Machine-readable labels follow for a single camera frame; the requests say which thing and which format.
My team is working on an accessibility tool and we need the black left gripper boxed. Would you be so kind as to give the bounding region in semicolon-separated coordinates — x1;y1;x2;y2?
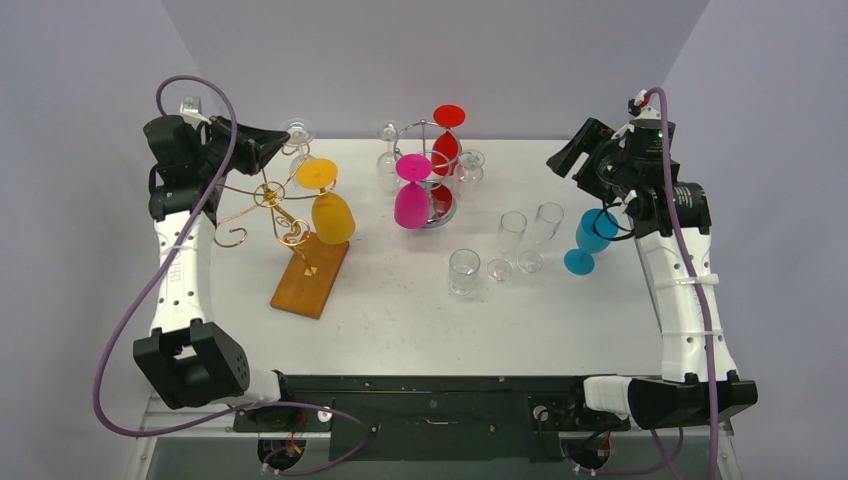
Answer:
192;115;289;183

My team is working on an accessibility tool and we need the clear glass back gold rack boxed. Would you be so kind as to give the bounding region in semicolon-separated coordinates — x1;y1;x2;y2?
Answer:
280;118;315;187

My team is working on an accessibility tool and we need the clear glass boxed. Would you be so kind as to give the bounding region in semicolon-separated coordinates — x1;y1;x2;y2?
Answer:
517;202;564;274
455;149;486;200

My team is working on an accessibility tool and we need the blue wine glass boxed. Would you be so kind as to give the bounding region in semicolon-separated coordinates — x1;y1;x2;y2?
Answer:
563;208;619;275

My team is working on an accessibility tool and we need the clear champagne flute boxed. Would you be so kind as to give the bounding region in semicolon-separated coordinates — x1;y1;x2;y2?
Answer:
486;210;527;283

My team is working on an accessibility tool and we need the clear etched goblet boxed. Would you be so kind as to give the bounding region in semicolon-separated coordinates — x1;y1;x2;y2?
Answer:
448;248;481;296

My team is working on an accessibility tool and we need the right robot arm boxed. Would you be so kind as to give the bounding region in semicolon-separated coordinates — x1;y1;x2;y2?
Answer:
547;118;758;429

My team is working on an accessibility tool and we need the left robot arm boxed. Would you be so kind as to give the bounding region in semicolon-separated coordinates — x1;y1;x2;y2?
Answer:
133;115;299;430

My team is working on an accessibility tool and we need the yellow wine glass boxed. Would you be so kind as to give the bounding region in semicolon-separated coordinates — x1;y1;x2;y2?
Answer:
295;158;356;245

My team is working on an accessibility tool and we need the clear glass on silver rack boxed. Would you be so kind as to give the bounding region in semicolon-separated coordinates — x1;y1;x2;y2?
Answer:
455;149;486;200

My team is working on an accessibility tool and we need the clear glass back left silver rack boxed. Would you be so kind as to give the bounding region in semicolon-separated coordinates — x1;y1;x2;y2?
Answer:
375;120;401;195

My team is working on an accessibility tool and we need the red wine glass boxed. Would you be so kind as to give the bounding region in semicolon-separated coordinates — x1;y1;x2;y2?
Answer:
430;104;466;216

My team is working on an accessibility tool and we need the gold rack with wooden base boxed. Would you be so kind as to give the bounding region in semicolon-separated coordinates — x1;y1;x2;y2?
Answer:
213;170;353;320

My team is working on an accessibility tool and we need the pink wine glass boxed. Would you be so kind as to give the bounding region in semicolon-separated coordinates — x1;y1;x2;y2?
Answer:
394;154;432;230

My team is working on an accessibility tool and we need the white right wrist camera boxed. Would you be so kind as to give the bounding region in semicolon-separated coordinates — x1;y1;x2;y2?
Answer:
611;90;662;140

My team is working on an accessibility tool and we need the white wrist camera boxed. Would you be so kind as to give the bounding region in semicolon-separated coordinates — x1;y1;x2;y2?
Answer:
611;90;662;140
179;96;210;128

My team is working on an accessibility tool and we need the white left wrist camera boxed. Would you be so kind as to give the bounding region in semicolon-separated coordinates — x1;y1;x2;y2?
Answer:
179;96;210;128

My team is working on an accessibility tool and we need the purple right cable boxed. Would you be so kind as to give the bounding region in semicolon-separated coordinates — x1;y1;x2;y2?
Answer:
642;86;723;480

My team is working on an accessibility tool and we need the purple cable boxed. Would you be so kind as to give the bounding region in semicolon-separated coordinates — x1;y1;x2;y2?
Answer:
91;74;372;478
642;86;723;480

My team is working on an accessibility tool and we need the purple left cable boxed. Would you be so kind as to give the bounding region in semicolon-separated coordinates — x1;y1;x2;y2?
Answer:
91;74;372;478

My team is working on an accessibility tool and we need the silver wire glass rack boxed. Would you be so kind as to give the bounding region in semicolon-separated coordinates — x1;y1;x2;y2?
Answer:
391;119;461;230

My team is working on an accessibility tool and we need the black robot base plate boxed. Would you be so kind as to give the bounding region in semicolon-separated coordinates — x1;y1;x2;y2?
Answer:
233;375;636;462

